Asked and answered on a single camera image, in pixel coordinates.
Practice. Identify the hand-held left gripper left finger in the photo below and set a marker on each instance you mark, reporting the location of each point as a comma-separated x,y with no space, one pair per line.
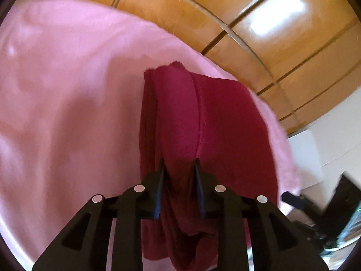
158,194

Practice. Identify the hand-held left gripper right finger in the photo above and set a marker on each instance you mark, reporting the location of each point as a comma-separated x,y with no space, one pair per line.
199,194

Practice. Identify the wooden panelled wardrobe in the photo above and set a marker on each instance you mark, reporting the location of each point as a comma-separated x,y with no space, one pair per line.
282,62

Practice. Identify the white cabinet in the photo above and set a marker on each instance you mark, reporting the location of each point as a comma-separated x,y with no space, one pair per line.
310,152

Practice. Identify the pink blanket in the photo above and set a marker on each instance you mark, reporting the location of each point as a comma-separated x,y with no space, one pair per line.
70,90

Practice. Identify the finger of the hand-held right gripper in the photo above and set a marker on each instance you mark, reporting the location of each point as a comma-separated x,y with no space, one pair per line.
294,200

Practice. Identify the dark red garment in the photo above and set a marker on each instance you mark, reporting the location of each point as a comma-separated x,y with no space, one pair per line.
220,118

